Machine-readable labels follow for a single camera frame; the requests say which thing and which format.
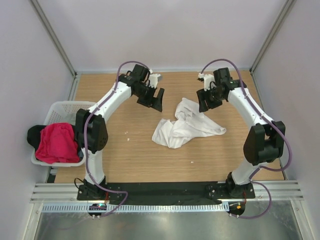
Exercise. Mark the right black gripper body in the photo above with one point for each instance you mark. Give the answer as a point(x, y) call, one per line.
point(213, 96)

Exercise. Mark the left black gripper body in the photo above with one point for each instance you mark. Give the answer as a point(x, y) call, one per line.
point(146, 95)

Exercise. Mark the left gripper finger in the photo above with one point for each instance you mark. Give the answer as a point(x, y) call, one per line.
point(160, 94)
point(156, 104)

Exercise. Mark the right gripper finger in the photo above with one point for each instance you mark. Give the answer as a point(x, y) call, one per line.
point(203, 105)
point(201, 94)

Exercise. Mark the white t shirt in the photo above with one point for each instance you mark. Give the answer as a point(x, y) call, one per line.
point(189, 124)

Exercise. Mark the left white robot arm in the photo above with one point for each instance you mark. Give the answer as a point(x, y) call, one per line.
point(91, 125)

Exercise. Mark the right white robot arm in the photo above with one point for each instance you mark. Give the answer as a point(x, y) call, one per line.
point(264, 142)

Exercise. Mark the white laundry basket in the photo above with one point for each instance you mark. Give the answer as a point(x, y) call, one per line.
point(63, 112)

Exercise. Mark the pink shirt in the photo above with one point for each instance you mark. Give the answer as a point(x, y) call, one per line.
point(58, 144)

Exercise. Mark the black shirt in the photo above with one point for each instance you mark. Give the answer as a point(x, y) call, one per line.
point(34, 136)

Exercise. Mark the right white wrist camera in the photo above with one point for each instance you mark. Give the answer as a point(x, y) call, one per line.
point(208, 81)

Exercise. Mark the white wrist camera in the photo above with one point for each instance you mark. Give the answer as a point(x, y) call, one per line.
point(208, 81)
point(153, 80)

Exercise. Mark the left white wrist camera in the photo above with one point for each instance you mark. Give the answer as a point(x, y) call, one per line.
point(153, 80)

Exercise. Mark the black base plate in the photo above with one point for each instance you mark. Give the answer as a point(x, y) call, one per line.
point(167, 193)

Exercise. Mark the slotted cable duct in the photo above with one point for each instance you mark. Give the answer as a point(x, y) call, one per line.
point(99, 207)

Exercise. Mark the right aluminium frame post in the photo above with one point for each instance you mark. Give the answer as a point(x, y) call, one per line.
point(279, 21)

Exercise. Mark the aluminium frame post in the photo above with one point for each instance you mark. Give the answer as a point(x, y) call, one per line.
point(279, 21)
point(52, 35)

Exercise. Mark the aluminium rail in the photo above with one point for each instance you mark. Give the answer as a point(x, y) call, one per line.
point(280, 190)

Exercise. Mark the left aluminium frame post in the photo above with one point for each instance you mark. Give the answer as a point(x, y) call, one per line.
point(52, 35)

